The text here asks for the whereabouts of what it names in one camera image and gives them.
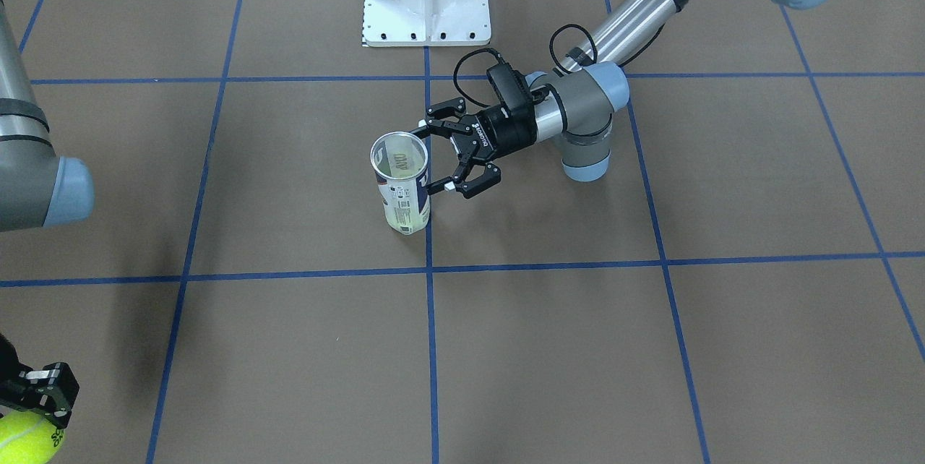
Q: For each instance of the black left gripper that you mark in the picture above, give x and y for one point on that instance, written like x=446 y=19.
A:
x=501 y=134

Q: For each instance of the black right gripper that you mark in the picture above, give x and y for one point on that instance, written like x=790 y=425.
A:
x=45 y=387

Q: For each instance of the clear tennis ball tube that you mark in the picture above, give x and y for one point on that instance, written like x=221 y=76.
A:
x=400 y=162

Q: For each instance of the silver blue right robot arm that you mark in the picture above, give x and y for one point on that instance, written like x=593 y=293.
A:
x=39 y=189

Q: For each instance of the blue tape grid lines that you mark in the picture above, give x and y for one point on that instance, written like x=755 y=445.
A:
x=745 y=285

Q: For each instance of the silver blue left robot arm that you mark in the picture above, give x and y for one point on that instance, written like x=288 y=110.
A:
x=574 y=105

